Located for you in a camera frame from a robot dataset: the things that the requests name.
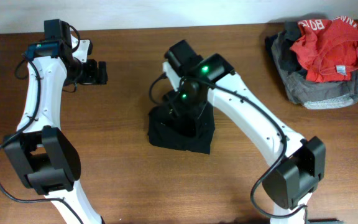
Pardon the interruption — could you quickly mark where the red t-shirt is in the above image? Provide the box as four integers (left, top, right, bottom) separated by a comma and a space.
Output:
290, 16, 358, 83

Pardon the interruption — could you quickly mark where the black polo shirt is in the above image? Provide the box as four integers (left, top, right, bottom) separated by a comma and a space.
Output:
148, 98, 215, 154

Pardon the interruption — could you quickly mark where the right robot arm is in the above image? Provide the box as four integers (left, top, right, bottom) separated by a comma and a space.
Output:
163, 40, 326, 223

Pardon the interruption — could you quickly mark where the grey garment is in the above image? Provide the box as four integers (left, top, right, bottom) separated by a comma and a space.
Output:
265, 22, 358, 110

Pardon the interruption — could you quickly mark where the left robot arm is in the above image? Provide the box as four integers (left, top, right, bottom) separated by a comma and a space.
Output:
0, 19, 108, 223

